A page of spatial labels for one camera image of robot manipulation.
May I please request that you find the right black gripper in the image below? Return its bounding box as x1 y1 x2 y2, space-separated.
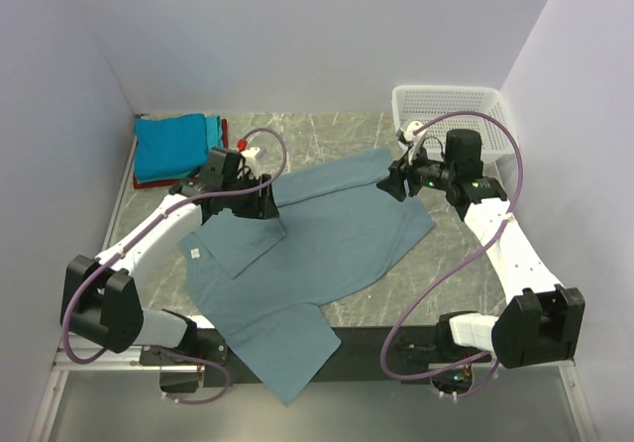
376 143 456 203

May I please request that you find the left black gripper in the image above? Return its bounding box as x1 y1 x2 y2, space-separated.
222 172 278 220

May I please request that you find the grey-blue t-shirt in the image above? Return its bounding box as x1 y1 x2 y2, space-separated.
178 148 434 404

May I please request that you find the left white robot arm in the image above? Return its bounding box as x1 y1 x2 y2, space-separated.
60 147 278 365

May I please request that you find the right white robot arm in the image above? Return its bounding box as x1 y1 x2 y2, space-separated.
377 122 585 369

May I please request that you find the folded teal t-shirt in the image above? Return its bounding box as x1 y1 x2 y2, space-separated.
186 114 225 168

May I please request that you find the folded dark red t-shirt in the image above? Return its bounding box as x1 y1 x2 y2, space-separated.
132 118 230 191

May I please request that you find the white plastic basket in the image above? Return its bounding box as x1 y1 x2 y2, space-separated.
391 85 516 164

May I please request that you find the black base beam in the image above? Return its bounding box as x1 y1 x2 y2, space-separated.
138 326 496 388

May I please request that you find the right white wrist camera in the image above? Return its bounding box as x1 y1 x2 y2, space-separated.
395 121 426 165

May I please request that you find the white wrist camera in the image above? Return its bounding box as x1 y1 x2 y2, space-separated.
237 139 267 179
395 121 426 165

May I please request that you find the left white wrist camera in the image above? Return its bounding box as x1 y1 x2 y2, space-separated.
237 139 267 179

